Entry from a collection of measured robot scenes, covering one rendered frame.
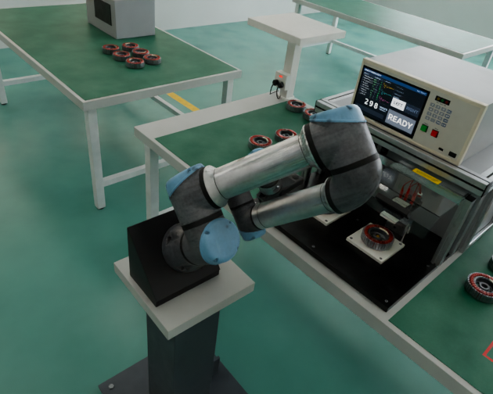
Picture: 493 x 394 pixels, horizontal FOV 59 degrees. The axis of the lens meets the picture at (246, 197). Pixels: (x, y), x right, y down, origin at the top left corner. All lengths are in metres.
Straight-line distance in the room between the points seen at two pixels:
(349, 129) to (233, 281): 0.64
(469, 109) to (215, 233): 0.84
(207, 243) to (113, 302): 1.28
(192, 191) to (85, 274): 1.45
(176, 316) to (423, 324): 0.74
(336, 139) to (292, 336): 1.41
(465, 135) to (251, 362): 1.32
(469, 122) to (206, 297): 0.94
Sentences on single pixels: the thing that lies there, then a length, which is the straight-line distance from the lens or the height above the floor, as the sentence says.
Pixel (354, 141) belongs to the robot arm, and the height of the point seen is 1.33.
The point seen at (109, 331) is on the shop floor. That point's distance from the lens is 2.21.
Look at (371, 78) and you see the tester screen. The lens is 1.61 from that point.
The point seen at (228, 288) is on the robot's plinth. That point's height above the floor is 0.75.
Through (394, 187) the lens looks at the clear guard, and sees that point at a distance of 1.39.
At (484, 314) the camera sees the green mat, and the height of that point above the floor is 0.75.
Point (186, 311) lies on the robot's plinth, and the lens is 1.30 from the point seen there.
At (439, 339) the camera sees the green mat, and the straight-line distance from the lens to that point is 1.45.
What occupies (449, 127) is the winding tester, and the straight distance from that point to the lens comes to 1.51.
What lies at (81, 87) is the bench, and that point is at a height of 0.75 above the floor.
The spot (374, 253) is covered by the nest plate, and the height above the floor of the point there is 0.78.
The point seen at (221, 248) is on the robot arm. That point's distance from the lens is 1.12.
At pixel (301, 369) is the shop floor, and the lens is 2.15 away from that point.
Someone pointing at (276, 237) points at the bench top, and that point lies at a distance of 1.57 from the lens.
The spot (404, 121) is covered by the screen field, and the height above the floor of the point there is 1.17.
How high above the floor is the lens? 1.76
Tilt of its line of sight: 36 degrees down
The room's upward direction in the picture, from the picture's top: 8 degrees clockwise
